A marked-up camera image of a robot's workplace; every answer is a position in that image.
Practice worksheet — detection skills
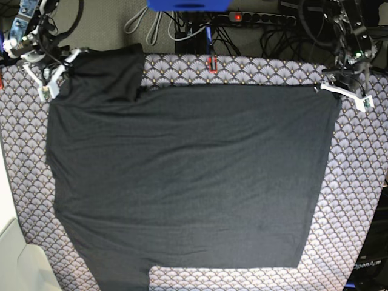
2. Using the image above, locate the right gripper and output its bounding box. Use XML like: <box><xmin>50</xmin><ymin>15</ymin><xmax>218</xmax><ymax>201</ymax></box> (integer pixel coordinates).
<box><xmin>22</xmin><ymin>47</ymin><xmax>88</xmax><ymax>99</ymax></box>

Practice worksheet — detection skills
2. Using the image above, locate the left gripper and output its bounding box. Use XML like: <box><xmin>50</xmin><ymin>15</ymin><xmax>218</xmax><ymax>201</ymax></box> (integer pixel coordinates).
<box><xmin>318</xmin><ymin>65</ymin><xmax>373</xmax><ymax>111</ymax></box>

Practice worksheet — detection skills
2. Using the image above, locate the dark grey T-shirt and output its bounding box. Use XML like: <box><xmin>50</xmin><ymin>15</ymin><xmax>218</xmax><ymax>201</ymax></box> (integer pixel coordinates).
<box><xmin>46</xmin><ymin>45</ymin><xmax>341</xmax><ymax>290</ymax></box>

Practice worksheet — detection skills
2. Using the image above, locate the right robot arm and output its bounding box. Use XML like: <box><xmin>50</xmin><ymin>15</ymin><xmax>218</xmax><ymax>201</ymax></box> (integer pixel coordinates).
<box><xmin>1</xmin><ymin>1</ymin><xmax>88</xmax><ymax>101</ymax></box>

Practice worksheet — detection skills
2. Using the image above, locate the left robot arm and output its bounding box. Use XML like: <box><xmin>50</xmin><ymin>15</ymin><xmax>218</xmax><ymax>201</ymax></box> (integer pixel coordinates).
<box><xmin>319</xmin><ymin>1</ymin><xmax>378</xmax><ymax>112</ymax></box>

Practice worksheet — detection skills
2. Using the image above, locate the fan-patterned table cloth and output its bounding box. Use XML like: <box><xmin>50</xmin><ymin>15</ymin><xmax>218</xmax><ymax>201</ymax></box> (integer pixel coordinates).
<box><xmin>1</xmin><ymin>54</ymin><xmax>387</xmax><ymax>290</ymax></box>

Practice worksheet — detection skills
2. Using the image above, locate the black power strip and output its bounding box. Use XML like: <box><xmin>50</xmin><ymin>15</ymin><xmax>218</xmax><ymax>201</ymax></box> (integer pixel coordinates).
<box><xmin>227</xmin><ymin>11</ymin><xmax>296</xmax><ymax>26</ymax></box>

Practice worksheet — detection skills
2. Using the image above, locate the red and black clamp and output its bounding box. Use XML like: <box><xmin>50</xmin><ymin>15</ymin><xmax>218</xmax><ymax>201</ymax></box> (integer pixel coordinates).
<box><xmin>207</xmin><ymin>54</ymin><xmax>218</xmax><ymax>73</ymax></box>

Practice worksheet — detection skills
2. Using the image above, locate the white plastic bin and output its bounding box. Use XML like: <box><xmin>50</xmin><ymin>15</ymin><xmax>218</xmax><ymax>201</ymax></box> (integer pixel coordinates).
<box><xmin>1</xmin><ymin>155</ymin><xmax>61</xmax><ymax>290</ymax></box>

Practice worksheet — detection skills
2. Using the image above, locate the black OpenArm box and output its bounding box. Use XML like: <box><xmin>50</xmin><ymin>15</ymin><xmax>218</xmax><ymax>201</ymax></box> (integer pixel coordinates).
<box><xmin>344</xmin><ymin>184</ymin><xmax>387</xmax><ymax>290</ymax></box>

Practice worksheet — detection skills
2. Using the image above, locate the grey looped cable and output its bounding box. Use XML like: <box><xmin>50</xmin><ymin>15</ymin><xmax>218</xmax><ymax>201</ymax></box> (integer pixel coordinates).
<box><xmin>123</xmin><ymin>7</ymin><xmax>164</xmax><ymax>47</ymax></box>

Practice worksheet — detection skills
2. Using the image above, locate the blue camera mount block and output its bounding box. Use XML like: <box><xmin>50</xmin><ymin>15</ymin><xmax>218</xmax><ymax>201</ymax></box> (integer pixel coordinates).
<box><xmin>146</xmin><ymin>0</ymin><xmax>231</xmax><ymax>12</ymax></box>

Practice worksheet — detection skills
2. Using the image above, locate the blue vertical post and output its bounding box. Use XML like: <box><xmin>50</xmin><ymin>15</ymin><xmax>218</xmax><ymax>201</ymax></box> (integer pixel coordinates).
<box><xmin>206</xmin><ymin>26</ymin><xmax>213</xmax><ymax>55</ymax></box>

